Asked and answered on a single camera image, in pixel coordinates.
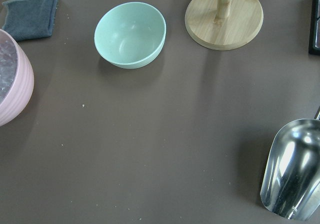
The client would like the pink bowl of ice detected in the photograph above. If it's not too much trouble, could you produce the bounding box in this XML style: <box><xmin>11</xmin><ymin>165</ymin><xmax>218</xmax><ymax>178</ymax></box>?
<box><xmin>0</xmin><ymin>30</ymin><xmax>34</xmax><ymax>126</ymax></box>

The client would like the steel ice scoop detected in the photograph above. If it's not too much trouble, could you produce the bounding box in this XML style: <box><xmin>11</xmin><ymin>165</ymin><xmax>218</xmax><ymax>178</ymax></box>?
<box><xmin>260</xmin><ymin>112</ymin><xmax>320</xmax><ymax>221</ymax></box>

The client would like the green ceramic bowl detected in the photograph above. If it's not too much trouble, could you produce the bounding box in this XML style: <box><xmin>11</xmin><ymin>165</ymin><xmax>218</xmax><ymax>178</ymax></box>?
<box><xmin>94</xmin><ymin>2</ymin><xmax>167</xmax><ymax>69</ymax></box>

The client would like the wooden mug tree stand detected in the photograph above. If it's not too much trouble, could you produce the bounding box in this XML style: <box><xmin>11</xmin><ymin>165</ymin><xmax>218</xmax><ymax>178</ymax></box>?
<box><xmin>184</xmin><ymin>0</ymin><xmax>264</xmax><ymax>51</ymax></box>

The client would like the grey folded cloth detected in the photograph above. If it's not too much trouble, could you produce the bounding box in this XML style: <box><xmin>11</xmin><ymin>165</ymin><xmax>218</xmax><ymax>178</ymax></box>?
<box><xmin>2</xmin><ymin>0</ymin><xmax>59</xmax><ymax>42</ymax></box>

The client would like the wine glass rack tray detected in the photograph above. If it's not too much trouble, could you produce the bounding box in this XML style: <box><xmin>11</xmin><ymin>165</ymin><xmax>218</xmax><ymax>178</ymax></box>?
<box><xmin>308</xmin><ymin>0</ymin><xmax>320</xmax><ymax>56</ymax></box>

